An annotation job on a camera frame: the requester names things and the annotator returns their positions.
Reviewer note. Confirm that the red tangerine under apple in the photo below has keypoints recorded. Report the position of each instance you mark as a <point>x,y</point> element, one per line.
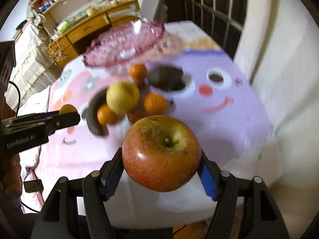
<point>134,116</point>

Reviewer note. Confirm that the small orange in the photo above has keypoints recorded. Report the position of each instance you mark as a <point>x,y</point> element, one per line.
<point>67,108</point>

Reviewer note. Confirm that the pink plastic fruit plate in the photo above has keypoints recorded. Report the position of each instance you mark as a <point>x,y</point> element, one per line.
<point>122,43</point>

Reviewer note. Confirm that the cartoon printed bed sheet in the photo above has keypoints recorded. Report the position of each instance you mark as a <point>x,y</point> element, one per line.
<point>217,104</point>

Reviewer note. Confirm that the dark avocado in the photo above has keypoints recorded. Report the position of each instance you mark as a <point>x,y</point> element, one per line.
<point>166,78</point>

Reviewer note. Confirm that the red apple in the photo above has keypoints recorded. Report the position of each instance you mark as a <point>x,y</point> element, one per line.
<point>161,153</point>

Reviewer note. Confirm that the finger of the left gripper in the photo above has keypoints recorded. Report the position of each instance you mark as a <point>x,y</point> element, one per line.
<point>61,121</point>

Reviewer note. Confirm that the wooden desk with drawers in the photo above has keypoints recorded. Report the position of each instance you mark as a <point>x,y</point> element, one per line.
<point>76,39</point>

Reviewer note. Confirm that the orange top tangerine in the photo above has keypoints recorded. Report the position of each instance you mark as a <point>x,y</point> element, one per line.
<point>138,72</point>

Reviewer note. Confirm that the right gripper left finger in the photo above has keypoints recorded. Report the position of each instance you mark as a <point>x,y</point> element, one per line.
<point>97,188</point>

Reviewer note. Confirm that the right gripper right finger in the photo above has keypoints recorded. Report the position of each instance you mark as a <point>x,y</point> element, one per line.
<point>221,187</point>

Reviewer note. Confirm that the operator hand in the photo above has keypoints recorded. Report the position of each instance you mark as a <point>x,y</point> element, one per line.
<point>11,176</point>

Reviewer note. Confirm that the orange right tangerine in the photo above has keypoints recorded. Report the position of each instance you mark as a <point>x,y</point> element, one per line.
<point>154,104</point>

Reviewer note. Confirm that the metal window grille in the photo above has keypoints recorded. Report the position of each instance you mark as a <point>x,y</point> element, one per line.
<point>222,20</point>

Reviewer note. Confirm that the orange left tangerine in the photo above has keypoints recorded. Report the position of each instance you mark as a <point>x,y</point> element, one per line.
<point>105,116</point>

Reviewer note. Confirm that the yellow green apple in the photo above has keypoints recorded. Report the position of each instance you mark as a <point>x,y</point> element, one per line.
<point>122,97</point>

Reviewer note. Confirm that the orange tangerine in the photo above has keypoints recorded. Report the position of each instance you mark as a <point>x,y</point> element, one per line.
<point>154,104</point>
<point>138,72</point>
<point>105,116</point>

